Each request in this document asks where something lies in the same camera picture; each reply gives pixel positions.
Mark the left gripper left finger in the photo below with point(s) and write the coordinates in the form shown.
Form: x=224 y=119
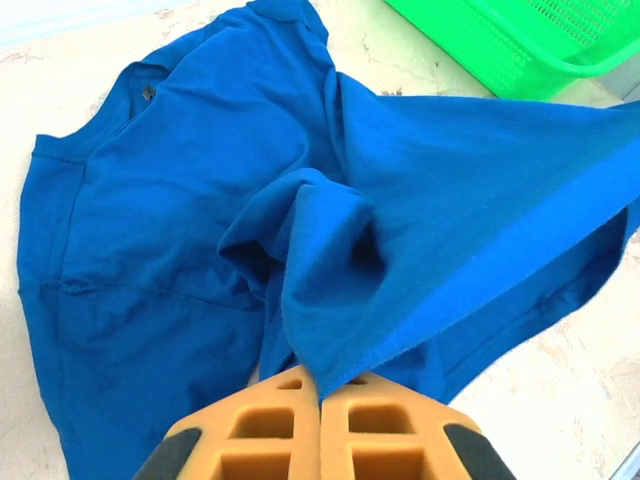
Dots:
x=260 y=440

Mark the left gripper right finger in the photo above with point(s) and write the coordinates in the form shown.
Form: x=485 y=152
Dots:
x=390 y=440

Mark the blue t-shirt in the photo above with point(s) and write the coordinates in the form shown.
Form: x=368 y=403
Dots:
x=200 y=200

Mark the green plastic basket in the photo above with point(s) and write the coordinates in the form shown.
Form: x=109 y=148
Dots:
x=500 y=45

